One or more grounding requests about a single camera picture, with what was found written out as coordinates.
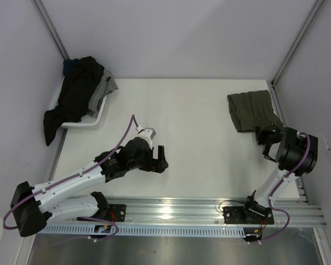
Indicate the black shorts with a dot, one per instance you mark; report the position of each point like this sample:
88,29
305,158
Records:
77,89

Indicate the dark blue garment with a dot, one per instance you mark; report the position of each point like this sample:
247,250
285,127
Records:
68,64

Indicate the white slotted cable duct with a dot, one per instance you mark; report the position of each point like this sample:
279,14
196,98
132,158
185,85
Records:
145,230

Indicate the grey shorts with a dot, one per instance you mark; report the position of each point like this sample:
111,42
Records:
106,86

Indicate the aluminium corner post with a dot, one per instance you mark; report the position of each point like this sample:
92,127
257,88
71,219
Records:
302,33
50,27

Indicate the aluminium mounting rail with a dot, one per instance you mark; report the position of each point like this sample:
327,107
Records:
205,212

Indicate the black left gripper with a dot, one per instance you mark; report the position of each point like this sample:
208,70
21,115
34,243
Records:
156,165

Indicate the right aluminium corner post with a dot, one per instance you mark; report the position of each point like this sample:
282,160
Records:
302,33

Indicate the olive green shorts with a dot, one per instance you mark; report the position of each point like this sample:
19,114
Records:
252,110

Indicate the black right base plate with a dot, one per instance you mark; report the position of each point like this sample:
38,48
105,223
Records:
237,215

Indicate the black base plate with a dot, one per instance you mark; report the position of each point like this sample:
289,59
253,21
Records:
116,213
237,215

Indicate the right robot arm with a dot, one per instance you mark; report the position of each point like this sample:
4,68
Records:
295,153

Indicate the white perforated basket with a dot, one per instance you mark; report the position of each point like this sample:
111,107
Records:
86,121

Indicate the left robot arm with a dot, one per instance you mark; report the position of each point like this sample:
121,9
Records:
33,207

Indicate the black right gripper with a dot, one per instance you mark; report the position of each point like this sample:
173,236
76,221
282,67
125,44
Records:
260,133

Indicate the left aluminium corner post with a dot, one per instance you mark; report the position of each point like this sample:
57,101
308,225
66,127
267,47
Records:
50,27

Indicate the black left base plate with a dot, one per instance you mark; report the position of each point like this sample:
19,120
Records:
116,213

